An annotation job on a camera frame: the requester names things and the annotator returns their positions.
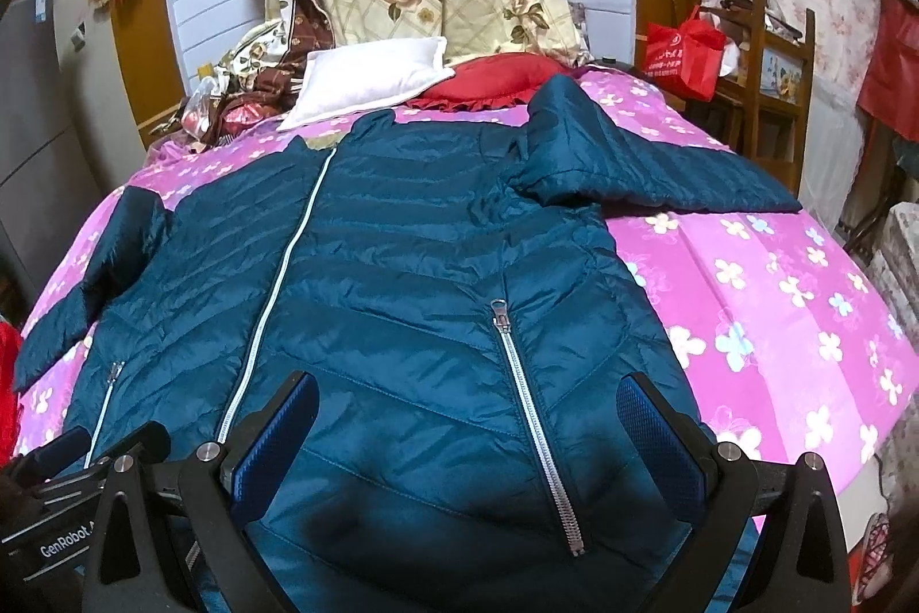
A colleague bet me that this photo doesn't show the dark teal puffer jacket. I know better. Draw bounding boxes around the dark teal puffer jacket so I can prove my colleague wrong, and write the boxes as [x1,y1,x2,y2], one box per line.
[16,76,797,611]

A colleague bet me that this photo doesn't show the grey wardrobe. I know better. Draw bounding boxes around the grey wardrobe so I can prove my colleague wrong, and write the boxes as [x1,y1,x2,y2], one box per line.
[2,0,145,305]

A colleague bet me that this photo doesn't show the wooden shelf rack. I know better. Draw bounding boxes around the wooden shelf rack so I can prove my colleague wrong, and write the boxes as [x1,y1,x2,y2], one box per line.
[703,0,816,193]

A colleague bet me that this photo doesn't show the red cloth at right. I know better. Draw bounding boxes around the red cloth at right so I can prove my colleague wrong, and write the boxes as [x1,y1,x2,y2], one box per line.
[858,0,919,141]

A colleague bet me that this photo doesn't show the white pillow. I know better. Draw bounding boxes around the white pillow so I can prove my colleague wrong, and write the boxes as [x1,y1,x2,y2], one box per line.
[279,36,455,132]

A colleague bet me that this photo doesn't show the red shopping bag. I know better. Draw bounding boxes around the red shopping bag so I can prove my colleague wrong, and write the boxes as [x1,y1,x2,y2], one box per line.
[642,6,727,103]

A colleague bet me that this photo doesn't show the red ruffled pillow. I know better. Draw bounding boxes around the red ruffled pillow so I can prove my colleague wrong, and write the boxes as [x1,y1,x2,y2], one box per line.
[407,53,575,112]

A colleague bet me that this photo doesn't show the brown patterned blanket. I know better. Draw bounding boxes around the brown patterned blanket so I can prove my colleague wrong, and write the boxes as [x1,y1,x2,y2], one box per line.
[204,0,335,145]

